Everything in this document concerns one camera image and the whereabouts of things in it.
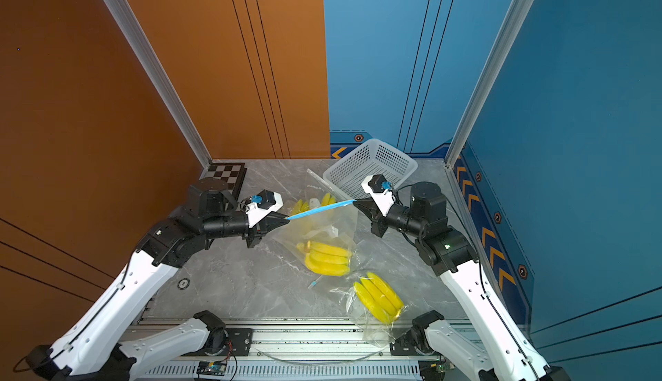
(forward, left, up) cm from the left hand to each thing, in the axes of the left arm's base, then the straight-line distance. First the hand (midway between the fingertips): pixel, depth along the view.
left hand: (285, 213), depth 64 cm
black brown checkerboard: (+39, +34, -29) cm, 60 cm away
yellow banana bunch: (-2, -9, -23) cm, 25 cm away
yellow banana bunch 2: (-12, -26, -29) cm, 41 cm away
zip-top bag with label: (+21, -5, -21) cm, 30 cm away
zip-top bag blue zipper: (+1, -13, -8) cm, 16 cm away
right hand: (+3, -19, +1) cm, 19 cm away
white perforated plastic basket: (+50, -27, -30) cm, 65 cm away
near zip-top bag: (-20, -24, -32) cm, 45 cm away
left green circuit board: (-30, +22, -35) cm, 51 cm away
